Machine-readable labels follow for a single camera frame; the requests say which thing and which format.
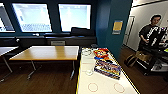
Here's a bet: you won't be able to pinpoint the clear glass bowl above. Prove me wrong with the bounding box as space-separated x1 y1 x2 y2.
81 48 94 58

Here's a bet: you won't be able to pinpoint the dark sofa cushion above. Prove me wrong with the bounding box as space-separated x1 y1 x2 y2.
70 27 97 37

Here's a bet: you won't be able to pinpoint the colourful snack packets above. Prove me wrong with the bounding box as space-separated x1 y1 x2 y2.
92 47 111 61

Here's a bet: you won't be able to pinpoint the small white puck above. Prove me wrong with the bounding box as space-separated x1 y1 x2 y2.
84 69 95 77

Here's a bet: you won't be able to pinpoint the grey bench panel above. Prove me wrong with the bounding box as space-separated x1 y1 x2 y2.
50 39 67 46

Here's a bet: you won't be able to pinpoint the bright window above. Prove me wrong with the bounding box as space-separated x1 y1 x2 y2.
12 2 54 34
58 3 92 33
0 4 16 34

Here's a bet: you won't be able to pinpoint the long wooden table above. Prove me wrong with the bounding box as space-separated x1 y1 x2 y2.
8 45 81 81

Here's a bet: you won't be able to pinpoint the white framed doorway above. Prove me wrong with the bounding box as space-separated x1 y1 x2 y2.
122 15 136 48

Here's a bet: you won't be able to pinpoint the dark window bench sofa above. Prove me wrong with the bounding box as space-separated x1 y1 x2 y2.
0 27 98 50

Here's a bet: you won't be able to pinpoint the tan black backpack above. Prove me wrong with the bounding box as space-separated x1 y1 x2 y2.
124 53 139 69

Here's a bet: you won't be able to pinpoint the small white sill item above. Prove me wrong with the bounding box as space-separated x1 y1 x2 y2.
32 32 41 37

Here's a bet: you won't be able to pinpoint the person in dark shirt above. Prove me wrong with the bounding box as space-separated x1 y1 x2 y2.
137 13 165 52

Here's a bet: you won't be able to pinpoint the yellow wall sign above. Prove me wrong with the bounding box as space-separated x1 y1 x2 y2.
111 19 124 36

